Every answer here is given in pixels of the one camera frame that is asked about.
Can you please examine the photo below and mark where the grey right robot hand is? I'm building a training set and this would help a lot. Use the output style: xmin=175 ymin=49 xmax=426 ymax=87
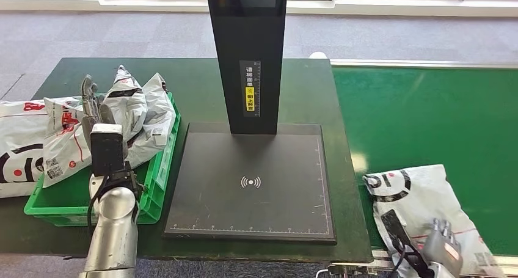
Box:
xmin=421 ymin=218 xmax=464 ymax=278

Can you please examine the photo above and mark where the green conveyor belt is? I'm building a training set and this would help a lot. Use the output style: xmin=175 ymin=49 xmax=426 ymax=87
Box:
xmin=327 ymin=59 xmax=518 ymax=278

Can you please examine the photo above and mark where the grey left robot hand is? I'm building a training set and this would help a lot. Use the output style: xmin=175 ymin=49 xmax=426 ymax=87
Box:
xmin=80 ymin=74 xmax=118 ymax=147

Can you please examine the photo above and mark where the white parcel with black logo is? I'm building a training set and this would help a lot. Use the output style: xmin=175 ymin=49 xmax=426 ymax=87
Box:
xmin=362 ymin=164 xmax=506 ymax=278

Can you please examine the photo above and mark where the white parcel with red stripe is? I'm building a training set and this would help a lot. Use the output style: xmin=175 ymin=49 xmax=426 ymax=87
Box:
xmin=42 ymin=65 xmax=148 ymax=189

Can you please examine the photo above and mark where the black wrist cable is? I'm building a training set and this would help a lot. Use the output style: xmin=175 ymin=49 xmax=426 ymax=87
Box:
xmin=386 ymin=243 xmax=407 ymax=278
xmin=87 ymin=175 xmax=108 ymax=229

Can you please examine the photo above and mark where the large white courier parcel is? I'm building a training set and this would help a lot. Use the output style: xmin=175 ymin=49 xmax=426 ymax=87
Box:
xmin=0 ymin=99 xmax=56 ymax=199

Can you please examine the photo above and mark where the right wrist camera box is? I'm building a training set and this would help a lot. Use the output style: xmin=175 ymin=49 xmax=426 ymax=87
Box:
xmin=380 ymin=209 xmax=434 ymax=278

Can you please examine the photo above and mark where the green plastic crate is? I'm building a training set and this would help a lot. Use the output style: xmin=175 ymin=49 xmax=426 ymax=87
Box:
xmin=23 ymin=90 xmax=181 ymax=227

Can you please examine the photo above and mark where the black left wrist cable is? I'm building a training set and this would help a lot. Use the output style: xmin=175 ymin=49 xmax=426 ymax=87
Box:
xmin=87 ymin=175 xmax=108 ymax=229

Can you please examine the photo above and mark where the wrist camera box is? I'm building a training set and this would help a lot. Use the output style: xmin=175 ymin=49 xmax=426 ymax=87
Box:
xmin=380 ymin=209 xmax=434 ymax=278
xmin=89 ymin=123 xmax=127 ymax=178

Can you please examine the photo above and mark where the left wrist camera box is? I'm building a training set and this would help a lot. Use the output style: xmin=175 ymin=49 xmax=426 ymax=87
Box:
xmin=89 ymin=123 xmax=127 ymax=178

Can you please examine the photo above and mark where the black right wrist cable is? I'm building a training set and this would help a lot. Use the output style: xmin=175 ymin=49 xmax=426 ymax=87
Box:
xmin=386 ymin=243 xmax=407 ymax=278

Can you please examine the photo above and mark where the white window sill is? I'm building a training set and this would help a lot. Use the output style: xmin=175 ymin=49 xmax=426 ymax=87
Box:
xmin=0 ymin=0 xmax=518 ymax=18

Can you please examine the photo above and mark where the black yellow label sticker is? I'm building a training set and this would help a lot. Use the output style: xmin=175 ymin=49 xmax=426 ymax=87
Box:
xmin=239 ymin=60 xmax=262 ymax=118

